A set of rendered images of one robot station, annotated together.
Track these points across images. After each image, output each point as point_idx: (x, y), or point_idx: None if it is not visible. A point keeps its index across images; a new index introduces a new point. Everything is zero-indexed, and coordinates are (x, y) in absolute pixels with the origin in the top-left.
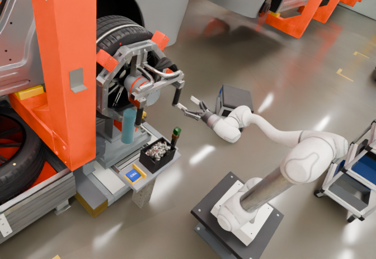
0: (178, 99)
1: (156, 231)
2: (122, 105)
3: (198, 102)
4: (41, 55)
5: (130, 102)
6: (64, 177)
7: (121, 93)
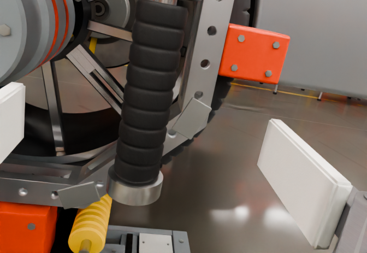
0: (142, 133)
1: None
2: (19, 150)
3: (330, 195)
4: None
5: (58, 153)
6: None
7: (79, 129)
